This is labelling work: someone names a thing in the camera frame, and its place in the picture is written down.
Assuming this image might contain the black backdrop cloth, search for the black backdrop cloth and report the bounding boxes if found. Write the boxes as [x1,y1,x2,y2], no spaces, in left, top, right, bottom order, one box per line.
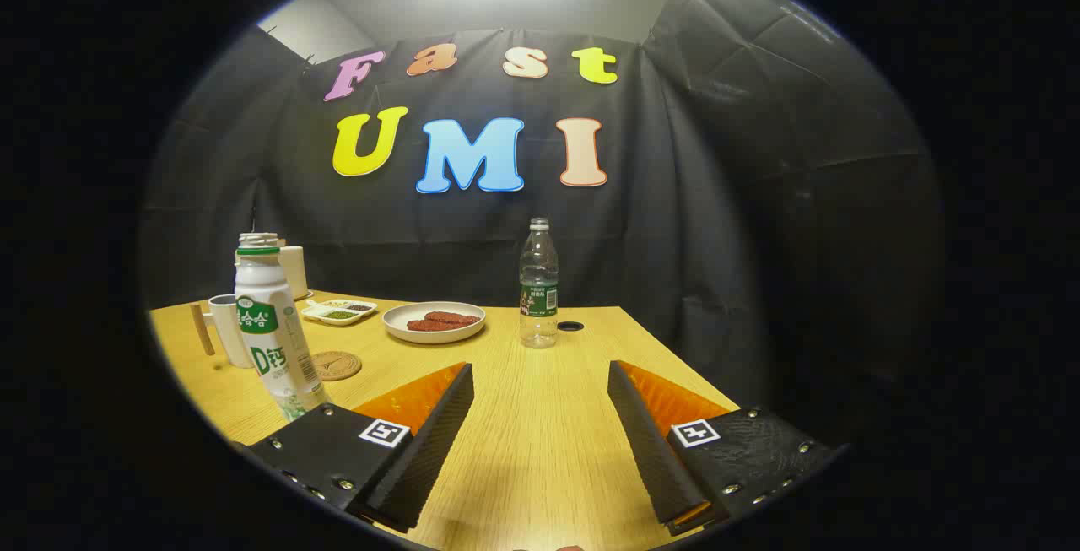
[139,0,942,408]

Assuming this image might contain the white cup wooden handle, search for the white cup wooden handle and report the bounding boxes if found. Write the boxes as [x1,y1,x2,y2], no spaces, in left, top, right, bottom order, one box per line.
[190,294,254,369]

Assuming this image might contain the white divided bean dish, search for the white divided bean dish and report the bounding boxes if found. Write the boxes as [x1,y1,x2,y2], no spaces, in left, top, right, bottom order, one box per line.
[301,298,378,327]

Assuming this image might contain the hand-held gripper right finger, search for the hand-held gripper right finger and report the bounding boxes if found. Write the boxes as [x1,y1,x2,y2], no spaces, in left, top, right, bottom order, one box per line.
[607,359,845,537]

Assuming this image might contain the white round plate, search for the white round plate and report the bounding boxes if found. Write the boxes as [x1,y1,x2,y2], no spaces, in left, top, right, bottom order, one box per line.
[382,302,487,344]

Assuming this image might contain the wooden table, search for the wooden table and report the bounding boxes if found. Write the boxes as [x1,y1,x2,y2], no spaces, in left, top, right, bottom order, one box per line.
[149,291,743,551]

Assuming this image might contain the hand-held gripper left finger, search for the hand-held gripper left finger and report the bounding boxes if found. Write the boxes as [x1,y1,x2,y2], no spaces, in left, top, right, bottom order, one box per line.
[232,361,475,533]

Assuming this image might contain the cream toaster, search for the cream toaster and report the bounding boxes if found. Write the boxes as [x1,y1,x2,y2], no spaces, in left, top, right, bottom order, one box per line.
[278,245,310,301]

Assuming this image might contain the clear plastic water bottle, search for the clear plastic water bottle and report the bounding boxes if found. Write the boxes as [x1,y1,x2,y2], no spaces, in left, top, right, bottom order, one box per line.
[519,217,559,349]

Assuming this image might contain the round cork coaster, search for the round cork coaster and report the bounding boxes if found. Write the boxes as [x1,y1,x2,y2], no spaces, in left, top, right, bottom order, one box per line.
[310,351,363,381]

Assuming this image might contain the white juice bottle green label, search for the white juice bottle green label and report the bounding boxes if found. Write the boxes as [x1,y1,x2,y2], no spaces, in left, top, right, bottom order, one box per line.
[234,233,330,423]

